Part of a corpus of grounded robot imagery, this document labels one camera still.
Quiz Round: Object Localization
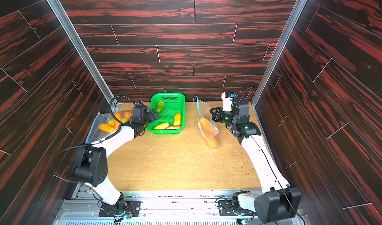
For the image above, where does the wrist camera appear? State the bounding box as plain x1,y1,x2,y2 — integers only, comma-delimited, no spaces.
221,91,236,112
134,100,144,106

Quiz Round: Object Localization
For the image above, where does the green plastic basket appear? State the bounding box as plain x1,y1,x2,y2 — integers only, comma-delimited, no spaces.
147,93,186,135

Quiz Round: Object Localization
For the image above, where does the red mango bottom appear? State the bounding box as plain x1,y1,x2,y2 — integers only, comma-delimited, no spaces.
166,125,181,130

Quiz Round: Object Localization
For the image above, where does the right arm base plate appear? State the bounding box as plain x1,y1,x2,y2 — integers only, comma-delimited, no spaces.
214,197,256,217

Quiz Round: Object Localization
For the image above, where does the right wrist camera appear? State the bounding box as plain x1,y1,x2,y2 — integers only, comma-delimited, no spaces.
221,91,236,112

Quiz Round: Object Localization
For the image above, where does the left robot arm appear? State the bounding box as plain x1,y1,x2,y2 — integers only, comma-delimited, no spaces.
73,101,159,217

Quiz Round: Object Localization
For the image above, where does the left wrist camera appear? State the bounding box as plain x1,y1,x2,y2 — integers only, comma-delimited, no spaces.
134,100,144,106

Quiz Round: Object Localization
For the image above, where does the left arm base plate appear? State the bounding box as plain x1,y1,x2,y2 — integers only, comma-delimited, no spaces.
98,201,142,219

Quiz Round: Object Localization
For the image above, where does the aluminium front rail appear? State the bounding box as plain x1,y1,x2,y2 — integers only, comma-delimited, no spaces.
53,190,308,225

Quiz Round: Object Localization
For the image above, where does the clear zip-top bag blue zipper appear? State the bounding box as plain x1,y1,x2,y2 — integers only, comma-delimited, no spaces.
85,113,135,148

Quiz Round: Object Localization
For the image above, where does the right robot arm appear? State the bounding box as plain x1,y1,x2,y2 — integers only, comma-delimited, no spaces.
210,96,301,225

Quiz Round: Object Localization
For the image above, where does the curved yellow mango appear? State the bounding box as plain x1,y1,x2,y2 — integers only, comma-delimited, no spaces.
154,122,170,130

